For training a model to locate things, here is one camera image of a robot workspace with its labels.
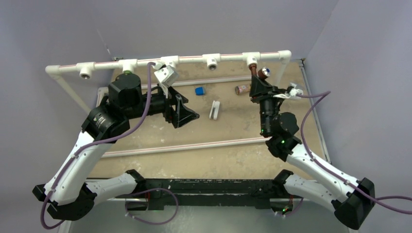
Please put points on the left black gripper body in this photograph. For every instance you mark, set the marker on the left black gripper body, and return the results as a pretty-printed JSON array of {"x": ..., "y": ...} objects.
[{"x": 168, "y": 112}]

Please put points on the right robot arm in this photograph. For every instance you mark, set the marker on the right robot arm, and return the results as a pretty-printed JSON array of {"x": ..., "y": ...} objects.
[{"x": 344, "y": 195}]

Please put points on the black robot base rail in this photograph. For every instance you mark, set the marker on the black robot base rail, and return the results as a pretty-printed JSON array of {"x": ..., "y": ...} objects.
[{"x": 257, "y": 193}]

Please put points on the pink capped clip jar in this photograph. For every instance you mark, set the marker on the pink capped clip jar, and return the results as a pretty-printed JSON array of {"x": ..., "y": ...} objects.
[{"x": 242, "y": 89}]

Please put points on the blue paperclip box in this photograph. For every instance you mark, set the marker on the blue paperclip box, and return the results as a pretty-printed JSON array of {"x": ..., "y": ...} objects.
[{"x": 200, "y": 91}]

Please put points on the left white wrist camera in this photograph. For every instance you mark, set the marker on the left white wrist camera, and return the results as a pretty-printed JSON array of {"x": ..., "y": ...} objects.
[{"x": 166, "y": 75}]

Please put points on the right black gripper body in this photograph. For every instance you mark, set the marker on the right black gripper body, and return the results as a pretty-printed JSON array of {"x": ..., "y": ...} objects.
[{"x": 268, "y": 95}]

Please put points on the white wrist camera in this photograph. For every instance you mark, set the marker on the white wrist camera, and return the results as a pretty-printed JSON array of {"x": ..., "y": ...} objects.
[
  {"x": 293, "y": 92},
  {"x": 166, "y": 75}
]

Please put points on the white PVC pipe frame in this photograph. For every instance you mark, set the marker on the white PVC pipe frame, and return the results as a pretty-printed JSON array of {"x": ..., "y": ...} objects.
[{"x": 85, "y": 69}]

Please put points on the white staple box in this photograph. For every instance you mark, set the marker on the white staple box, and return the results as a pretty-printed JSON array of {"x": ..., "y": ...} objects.
[{"x": 214, "y": 110}]

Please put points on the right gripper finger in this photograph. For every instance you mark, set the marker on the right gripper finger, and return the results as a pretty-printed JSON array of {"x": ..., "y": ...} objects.
[
  {"x": 257, "y": 86},
  {"x": 272, "y": 89}
]

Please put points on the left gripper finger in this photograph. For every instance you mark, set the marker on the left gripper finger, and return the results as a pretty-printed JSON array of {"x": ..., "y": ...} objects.
[
  {"x": 174, "y": 98},
  {"x": 184, "y": 115}
]

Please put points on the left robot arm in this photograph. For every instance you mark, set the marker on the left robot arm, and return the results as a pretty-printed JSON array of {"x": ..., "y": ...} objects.
[{"x": 68, "y": 195}]

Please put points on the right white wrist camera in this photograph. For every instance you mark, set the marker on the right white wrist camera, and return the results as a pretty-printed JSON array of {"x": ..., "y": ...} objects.
[{"x": 293, "y": 92}]

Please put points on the brown faucet with blue cap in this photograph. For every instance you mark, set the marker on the brown faucet with blue cap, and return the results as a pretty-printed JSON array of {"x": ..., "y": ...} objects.
[{"x": 262, "y": 73}]

